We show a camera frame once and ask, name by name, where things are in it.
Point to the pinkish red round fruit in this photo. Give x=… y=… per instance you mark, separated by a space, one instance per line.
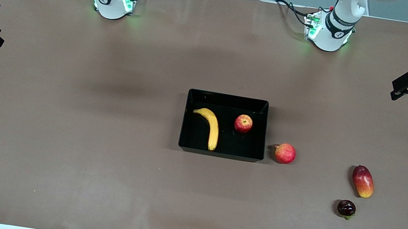
x=285 y=153

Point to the red yellow mango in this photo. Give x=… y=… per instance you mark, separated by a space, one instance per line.
x=363 y=182

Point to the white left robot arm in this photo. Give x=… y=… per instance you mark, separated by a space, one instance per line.
x=333 y=32

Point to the brown table mat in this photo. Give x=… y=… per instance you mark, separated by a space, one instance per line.
x=99 y=155

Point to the red apple with stem dimple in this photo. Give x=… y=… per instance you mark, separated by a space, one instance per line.
x=243 y=124

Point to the black rectangular plastic box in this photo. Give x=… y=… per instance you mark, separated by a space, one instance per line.
x=224 y=142

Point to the yellow banana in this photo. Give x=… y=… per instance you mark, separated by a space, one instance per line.
x=213 y=128

